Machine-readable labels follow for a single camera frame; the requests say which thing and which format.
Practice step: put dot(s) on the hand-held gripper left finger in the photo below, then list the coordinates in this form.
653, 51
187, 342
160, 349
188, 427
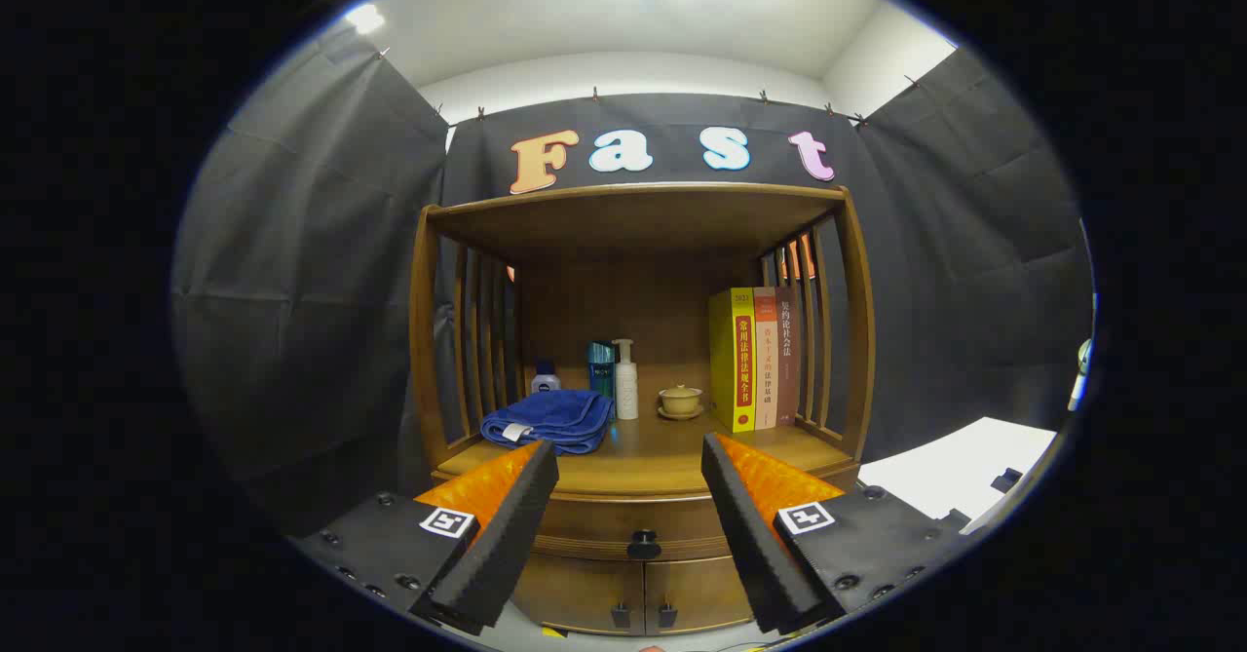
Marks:
507, 525

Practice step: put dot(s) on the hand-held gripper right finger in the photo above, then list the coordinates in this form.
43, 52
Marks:
755, 535

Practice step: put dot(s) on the black drawer knob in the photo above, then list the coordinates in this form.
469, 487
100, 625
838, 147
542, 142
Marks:
644, 544

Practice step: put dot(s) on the wooden cabinet door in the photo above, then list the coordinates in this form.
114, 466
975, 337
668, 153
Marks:
575, 594
697, 594

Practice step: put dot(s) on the wooden countertop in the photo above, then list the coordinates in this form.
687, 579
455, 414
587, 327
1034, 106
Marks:
662, 452

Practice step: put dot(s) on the wooden cabinet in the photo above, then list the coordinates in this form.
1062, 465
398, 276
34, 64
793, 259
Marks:
623, 291

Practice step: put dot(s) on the blue folded towel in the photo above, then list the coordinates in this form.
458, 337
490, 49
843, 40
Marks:
555, 418

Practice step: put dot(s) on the small white blue-capped bottle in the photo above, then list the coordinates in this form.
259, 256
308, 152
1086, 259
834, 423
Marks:
546, 379

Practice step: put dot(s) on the yellow lidded teacup with saucer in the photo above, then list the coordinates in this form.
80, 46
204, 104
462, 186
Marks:
680, 401

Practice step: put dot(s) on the orange and cream book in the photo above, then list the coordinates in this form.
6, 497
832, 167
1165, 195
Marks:
766, 360

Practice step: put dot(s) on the thick yellow book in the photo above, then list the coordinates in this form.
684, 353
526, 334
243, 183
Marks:
726, 360

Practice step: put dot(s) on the brown book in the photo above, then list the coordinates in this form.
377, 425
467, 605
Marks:
787, 360

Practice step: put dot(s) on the white pump bottle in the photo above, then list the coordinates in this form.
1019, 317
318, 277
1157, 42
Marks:
626, 389

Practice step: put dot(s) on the tall blue bottle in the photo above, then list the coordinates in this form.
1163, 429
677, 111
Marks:
601, 369

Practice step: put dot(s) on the ceiling light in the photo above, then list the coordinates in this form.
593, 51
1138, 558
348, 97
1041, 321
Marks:
365, 18

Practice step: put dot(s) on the white wall device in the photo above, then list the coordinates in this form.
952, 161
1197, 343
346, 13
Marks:
1079, 379

